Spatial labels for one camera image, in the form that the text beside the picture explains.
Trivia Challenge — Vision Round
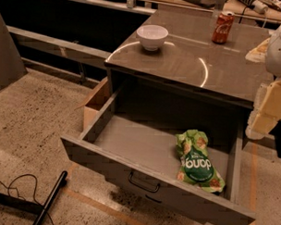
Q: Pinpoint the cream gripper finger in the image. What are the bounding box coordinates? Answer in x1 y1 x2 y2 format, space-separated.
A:
245 78 281 140
245 38 270 63

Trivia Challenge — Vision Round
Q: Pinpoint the green rice chip bag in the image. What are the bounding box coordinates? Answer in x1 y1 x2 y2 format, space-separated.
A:
176 129 225 193

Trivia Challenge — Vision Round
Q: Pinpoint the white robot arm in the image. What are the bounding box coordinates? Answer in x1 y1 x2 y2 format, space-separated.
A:
245 25 281 140

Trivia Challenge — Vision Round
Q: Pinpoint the grey cabinet with counter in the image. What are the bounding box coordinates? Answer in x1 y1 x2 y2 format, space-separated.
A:
100 10 271 152

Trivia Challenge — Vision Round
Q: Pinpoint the grey open top drawer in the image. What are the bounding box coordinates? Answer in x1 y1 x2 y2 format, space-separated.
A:
62 84 255 225

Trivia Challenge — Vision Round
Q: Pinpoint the red cola can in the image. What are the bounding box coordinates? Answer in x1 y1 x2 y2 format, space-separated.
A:
212 11 235 44

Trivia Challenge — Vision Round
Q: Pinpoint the white ceramic bowl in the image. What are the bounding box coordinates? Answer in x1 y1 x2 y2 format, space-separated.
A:
136 25 168 51

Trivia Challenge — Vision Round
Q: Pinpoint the black stand leg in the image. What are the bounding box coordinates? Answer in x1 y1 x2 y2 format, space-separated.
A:
32 171 68 225

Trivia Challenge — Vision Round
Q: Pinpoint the black drawer handle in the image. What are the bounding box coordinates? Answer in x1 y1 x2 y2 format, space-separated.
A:
128 171 160 194

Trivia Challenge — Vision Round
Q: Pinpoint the grey metal rail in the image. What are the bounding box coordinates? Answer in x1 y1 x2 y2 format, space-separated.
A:
7 26 111 69

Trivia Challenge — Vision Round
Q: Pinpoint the thin black cable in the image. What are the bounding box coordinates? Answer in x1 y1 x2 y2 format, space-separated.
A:
0 172 58 225

